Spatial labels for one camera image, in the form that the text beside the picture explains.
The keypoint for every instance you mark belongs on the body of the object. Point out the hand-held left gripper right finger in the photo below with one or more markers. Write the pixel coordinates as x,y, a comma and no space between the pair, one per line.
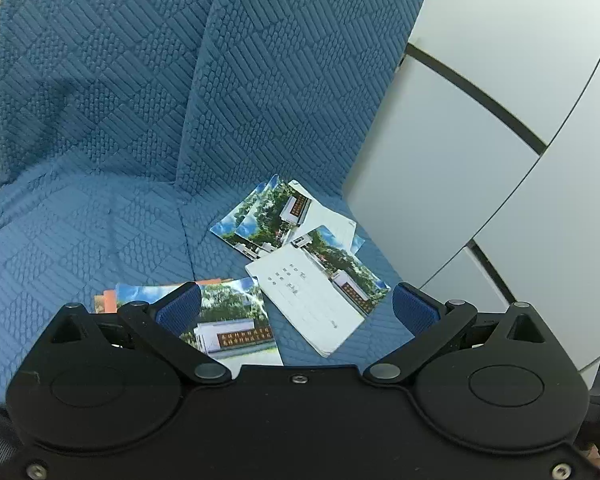
417,307

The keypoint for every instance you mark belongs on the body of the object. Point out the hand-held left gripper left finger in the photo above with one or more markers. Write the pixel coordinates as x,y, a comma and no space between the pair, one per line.
180,307

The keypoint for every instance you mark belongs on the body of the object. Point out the single photo postcard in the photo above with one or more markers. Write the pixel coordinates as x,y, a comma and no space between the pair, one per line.
230,320

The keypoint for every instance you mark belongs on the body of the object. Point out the orange and white book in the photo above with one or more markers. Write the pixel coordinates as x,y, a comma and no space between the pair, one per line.
107,300

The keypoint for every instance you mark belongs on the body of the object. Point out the pile of photo postcards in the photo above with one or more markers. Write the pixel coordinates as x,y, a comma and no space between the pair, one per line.
305,290

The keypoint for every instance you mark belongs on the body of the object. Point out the white wardrobe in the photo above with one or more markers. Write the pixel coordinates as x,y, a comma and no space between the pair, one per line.
480,110

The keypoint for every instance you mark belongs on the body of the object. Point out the blue textured sofa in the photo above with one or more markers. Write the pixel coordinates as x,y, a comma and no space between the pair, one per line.
105,110

